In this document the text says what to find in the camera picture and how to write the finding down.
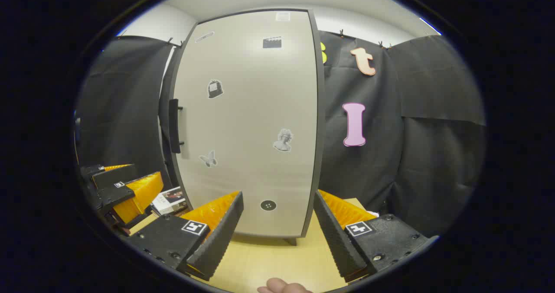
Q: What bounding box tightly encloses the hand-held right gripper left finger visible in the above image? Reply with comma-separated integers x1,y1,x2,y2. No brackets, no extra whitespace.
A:
126,191,245,282

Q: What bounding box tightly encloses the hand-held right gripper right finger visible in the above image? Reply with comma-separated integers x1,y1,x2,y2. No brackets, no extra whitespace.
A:
313,189,429,284

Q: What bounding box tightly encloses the black cabinet door handle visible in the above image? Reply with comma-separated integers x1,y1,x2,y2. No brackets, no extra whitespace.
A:
168,98,184,154

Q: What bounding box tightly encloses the light grey cabinet door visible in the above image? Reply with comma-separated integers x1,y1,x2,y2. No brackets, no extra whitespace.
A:
173,10,320,238

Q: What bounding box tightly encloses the white picture book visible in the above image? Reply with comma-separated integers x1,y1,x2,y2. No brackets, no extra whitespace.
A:
150,186,190,216

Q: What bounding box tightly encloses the black backdrop cloth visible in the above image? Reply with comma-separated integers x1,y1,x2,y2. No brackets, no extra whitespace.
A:
319,29,487,238
75,35,174,189

